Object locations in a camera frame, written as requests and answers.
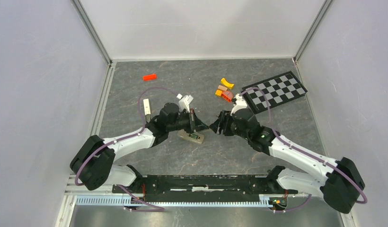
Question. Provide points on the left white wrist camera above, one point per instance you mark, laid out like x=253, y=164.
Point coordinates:
x=184, y=102

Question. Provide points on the aluminium frame post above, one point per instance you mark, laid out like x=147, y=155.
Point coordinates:
x=91, y=30
x=313, y=28

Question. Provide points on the right aluminium frame post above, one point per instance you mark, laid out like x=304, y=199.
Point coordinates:
x=313, y=28

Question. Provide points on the white and black stick remote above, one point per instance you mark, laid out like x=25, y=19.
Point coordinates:
x=147, y=110

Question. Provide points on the yellow small block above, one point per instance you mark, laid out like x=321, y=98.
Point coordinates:
x=218, y=93

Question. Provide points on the yellow curved block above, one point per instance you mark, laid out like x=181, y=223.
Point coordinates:
x=226, y=84

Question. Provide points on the red rectangular block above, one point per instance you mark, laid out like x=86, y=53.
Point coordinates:
x=149, y=77

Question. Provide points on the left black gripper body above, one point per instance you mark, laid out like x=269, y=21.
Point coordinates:
x=186, y=121

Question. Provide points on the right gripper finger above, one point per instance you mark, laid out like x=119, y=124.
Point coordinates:
x=219, y=118
x=215, y=127

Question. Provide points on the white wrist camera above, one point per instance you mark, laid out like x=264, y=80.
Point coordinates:
x=184, y=102
x=238, y=103

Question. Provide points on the grey slotted cable duct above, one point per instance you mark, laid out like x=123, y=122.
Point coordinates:
x=126, y=200

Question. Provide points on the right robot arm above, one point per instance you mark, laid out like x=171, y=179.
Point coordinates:
x=337, y=182

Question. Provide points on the left aluminium frame post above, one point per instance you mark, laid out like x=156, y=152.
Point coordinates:
x=91, y=30

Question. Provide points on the tan small block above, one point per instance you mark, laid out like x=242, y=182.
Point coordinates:
x=222, y=88

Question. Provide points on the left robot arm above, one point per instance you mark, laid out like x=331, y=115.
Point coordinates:
x=94, y=165

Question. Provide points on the orange semicircle block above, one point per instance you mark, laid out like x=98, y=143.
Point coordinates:
x=227, y=95

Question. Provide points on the beige remote control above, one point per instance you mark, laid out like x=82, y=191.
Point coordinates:
x=184, y=135

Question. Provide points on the black white checkerboard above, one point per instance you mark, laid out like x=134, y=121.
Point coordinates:
x=274, y=91

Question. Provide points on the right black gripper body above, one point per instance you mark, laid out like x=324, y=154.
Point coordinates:
x=230, y=126

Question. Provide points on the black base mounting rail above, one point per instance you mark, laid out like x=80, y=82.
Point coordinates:
x=205, y=188

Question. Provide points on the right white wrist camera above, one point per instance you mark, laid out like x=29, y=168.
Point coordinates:
x=238, y=103

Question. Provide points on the green AAA battery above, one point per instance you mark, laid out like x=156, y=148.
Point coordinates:
x=194, y=136

